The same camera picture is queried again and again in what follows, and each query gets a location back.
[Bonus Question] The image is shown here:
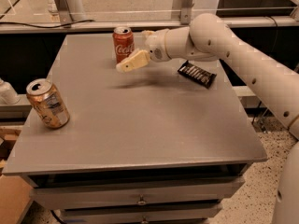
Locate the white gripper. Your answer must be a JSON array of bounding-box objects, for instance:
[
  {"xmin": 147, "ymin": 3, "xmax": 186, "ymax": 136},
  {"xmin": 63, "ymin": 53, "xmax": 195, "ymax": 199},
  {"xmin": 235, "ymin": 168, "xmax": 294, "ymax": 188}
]
[{"xmin": 116, "ymin": 29, "xmax": 170, "ymax": 73}]

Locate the red coke can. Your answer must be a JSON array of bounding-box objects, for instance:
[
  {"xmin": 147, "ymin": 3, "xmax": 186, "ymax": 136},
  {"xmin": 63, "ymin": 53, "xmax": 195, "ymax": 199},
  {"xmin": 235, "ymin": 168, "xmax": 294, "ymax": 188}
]
[{"xmin": 112, "ymin": 26, "xmax": 135, "ymax": 63}]

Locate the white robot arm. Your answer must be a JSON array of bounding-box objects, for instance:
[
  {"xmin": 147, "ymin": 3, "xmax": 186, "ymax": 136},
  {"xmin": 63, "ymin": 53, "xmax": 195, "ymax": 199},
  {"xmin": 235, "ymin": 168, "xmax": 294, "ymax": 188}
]
[{"xmin": 116, "ymin": 13, "xmax": 299, "ymax": 224}]

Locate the gold soda can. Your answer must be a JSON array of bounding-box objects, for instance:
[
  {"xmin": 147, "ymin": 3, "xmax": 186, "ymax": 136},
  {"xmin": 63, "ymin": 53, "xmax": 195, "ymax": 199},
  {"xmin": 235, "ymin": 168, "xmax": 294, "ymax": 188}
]
[{"xmin": 26, "ymin": 78, "xmax": 70, "ymax": 129}]

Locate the black snack bar wrapper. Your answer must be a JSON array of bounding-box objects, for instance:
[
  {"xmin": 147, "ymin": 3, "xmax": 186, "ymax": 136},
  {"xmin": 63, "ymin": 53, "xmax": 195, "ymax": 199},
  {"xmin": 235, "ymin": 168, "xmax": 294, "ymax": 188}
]
[{"xmin": 178, "ymin": 61, "xmax": 217, "ymax": 89}]

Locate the white pipe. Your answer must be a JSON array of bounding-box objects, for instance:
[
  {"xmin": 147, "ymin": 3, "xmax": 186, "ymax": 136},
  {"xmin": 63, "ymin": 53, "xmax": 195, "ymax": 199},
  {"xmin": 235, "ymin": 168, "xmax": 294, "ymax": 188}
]
[{"xmin": 48, "ymin": 0, "xmax": 86, "ymax": 22}]

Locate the grey cabinet with drawers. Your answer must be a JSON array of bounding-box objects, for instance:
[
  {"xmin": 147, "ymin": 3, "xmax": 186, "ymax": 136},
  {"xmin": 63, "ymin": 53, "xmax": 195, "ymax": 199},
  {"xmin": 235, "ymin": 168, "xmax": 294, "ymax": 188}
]
[{"xmin": 2, "ymin": 30, "xmax": 269, "ymax": 224}]

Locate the white cylinder at left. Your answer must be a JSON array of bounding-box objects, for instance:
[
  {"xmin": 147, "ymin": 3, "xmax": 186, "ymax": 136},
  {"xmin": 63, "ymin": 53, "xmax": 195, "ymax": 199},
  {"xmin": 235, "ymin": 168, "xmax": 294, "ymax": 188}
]
[{"xmin": 0, "ymin": 78, "xmax": 20, "ymax": 105}]

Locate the upper grey drawer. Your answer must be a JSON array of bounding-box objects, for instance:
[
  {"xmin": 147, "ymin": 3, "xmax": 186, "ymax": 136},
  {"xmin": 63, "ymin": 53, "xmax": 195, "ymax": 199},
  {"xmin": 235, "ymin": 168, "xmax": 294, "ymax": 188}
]
[{"xmin": 30, "ymin": 176, "xmax": 245, "ymax": 209}]

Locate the grey drawer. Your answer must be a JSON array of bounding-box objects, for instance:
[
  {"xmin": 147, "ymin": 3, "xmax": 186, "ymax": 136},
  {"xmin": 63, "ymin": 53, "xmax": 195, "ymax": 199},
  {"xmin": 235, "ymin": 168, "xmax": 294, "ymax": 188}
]
[
  {"xmin": 62, "ymin": 203, "xmax": 221, "ymax": 224},
  {"xmin": 30, "ymin": 176, "xmax": 245, "ymax": 209}
]

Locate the lower grey drawer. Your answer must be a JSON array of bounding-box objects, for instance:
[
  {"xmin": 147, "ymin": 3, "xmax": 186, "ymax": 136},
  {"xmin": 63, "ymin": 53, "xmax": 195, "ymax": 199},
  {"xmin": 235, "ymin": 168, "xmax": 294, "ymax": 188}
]
[{"xmin": 62, "ymin": 203, "xmax": 221, "ymax": 224}]

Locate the brown cardboard box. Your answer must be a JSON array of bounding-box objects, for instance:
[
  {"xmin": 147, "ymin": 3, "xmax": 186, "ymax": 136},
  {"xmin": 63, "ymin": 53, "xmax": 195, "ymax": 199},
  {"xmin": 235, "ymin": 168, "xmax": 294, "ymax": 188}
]
[{"xmin": 0, "ymin": 127, "xmax": 32, "ymax": 224}]

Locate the right metal bracket post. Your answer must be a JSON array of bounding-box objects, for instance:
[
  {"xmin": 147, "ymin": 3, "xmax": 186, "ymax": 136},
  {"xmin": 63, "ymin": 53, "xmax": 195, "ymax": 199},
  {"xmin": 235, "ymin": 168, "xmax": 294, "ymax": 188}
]
[{"xmin": 179, "ymin": 0, "xmax": 193, "ymax": 25}]

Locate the metal bracket post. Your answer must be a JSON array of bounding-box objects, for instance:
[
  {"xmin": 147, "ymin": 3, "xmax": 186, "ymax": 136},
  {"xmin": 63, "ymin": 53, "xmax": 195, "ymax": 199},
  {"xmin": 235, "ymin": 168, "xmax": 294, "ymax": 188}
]
[
  {"xmin": 179, "ymin": 0, "xmax": 193, "ymax": 25},
  {"xmin": 54, "ymin": 0, "xmax": 72, "ymax": 27}
]

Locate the left metal bracket post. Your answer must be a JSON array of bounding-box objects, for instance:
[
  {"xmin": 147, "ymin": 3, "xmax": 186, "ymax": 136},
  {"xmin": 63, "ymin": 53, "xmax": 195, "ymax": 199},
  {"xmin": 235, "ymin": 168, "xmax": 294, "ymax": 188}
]
[{"xmin": 54, "ymin": 0, "xmax": 72, "ymax": 27}]

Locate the black cable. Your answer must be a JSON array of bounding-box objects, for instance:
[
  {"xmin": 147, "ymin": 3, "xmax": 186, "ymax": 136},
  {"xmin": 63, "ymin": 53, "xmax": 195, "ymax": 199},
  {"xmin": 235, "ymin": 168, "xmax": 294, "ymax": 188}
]
[{"xmin": 0, "ymin": 19, "xmax": 96, "ymax": 29}]

